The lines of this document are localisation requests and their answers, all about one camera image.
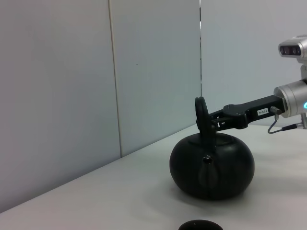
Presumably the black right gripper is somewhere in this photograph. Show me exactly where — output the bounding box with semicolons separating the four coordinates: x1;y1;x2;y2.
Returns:
208;95;286;132

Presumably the black round teapot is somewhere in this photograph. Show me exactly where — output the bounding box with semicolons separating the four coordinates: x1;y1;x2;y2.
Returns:
169;96;255;201

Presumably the dark brown teacup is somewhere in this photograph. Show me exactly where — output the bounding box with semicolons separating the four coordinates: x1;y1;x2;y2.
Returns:
177;219;224;230

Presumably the right gripper cable plug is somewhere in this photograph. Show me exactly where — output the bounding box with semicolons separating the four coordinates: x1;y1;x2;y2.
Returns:
268;106;303;134

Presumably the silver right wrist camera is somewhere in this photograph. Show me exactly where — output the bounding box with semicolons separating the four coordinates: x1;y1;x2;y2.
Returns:
278;35;307;82

